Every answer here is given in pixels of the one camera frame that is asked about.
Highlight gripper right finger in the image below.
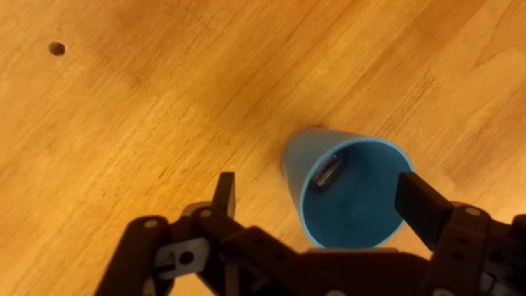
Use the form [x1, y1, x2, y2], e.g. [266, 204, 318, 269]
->
[394, 172, 526, 296]

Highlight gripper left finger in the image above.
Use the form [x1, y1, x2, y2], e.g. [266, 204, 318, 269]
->
[95, 172, 307, 296]

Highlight blue cup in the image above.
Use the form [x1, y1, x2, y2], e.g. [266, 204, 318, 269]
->
[281, 127, 415, 250]

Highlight small gold object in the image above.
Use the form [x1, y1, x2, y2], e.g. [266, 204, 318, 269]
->
[314, 154, 343, 192]

